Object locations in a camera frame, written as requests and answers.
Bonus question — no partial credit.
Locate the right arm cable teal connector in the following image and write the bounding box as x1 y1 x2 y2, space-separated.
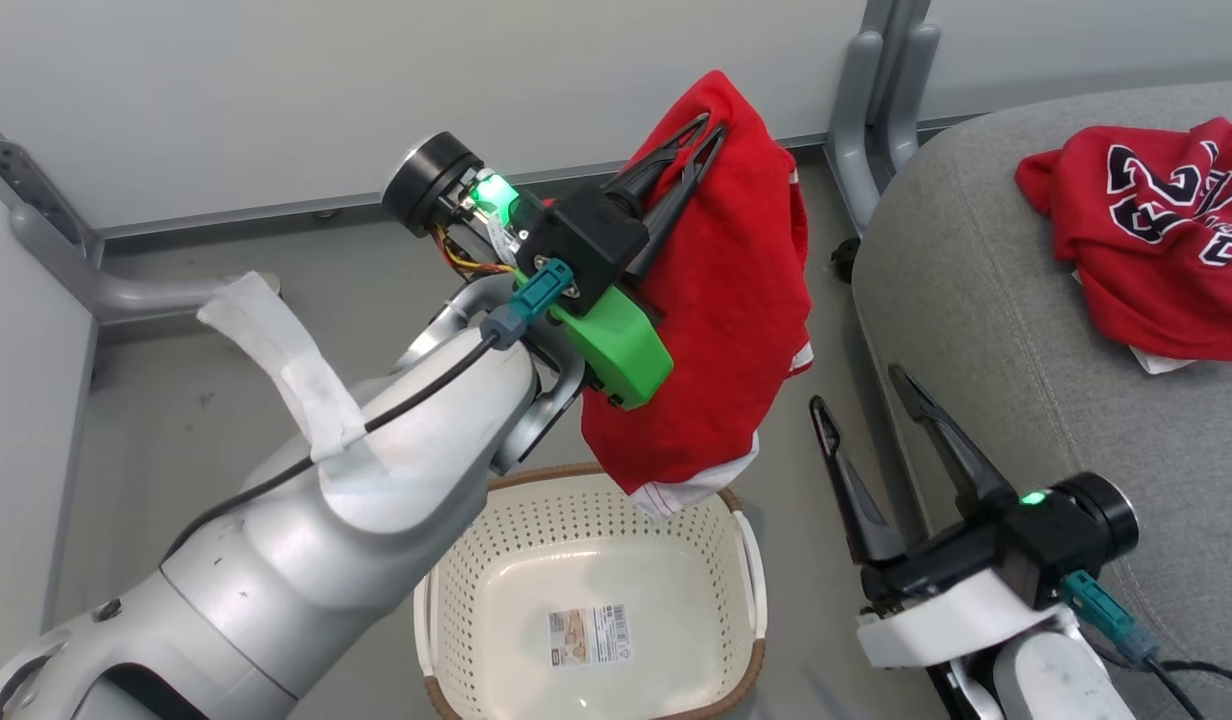
1064 570 1232 720

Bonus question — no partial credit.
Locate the paper label sticker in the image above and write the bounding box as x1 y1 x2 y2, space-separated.
548 603 634 669

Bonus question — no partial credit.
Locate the white perforated laundry basket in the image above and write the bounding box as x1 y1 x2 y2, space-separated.
412 462 769 720

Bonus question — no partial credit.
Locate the red jersey with black print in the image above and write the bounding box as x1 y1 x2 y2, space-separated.
1016 117 1232 376

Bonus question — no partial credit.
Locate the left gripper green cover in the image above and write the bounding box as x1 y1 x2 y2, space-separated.
381 113 727 411

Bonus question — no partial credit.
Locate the white tape strip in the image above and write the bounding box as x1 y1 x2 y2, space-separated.
196 270 387 471

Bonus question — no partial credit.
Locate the plain red shirt white hem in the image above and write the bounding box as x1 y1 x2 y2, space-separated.
581 68 815 521

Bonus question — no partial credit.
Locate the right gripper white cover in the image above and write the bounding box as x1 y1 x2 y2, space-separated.
810 364 1139 669

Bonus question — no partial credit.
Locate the arm cable teal connector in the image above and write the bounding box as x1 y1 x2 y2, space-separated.
1064 570 1232 720
161 258 575 561

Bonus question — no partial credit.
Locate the grey partition bottom rail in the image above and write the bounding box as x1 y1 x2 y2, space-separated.
96 135 832 241

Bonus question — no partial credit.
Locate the grey partition leg with plate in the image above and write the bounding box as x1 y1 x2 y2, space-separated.
0 105 282 346

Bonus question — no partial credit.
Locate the grey partition corner post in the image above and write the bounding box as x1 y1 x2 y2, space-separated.
826 0 942 236

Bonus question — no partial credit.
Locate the grey fabric sofa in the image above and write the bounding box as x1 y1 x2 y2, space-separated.
851 78 1232 720

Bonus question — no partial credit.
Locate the left arm cable teal connector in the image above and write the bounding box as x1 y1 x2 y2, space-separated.
161 258 575 561

